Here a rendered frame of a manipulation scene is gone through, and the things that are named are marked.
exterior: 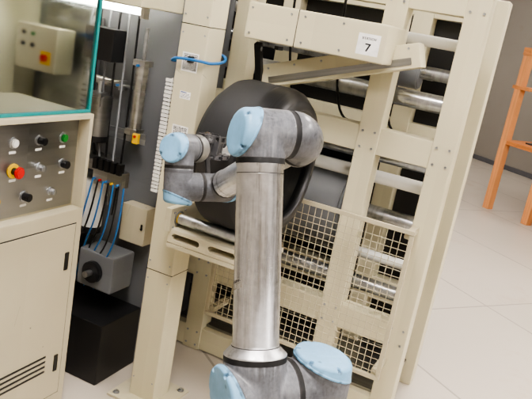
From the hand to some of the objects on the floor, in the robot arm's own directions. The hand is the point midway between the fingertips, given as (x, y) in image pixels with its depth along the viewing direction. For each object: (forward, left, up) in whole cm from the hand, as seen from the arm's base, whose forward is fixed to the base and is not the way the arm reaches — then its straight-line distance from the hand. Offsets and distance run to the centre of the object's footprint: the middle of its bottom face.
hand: (226, 156), depth 234 cm
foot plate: (+45, -3, -124) cm, 132 cm away
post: (+45, -2, -124) cm, 132 cm away
